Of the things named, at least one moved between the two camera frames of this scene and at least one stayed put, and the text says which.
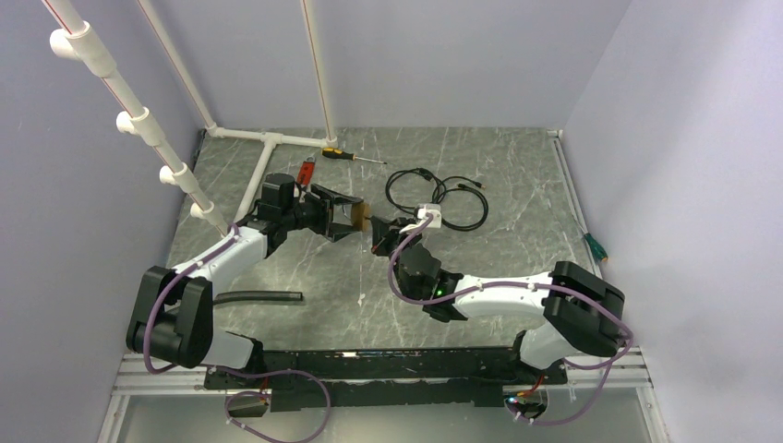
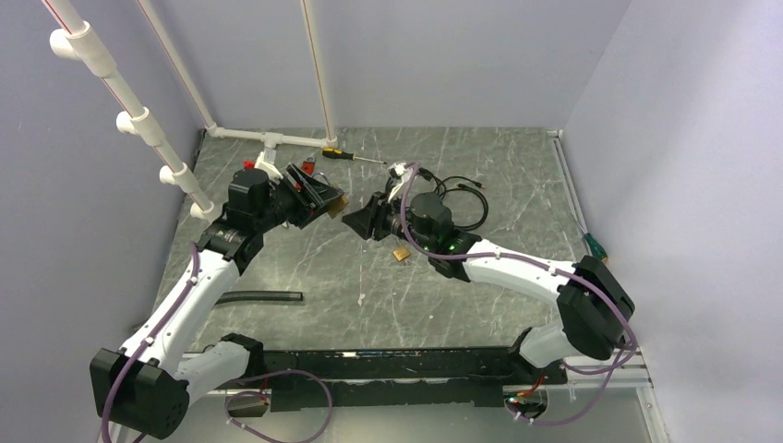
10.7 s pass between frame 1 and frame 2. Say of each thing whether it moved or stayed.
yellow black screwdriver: stayed
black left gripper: moved
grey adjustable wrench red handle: stayed
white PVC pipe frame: stayed
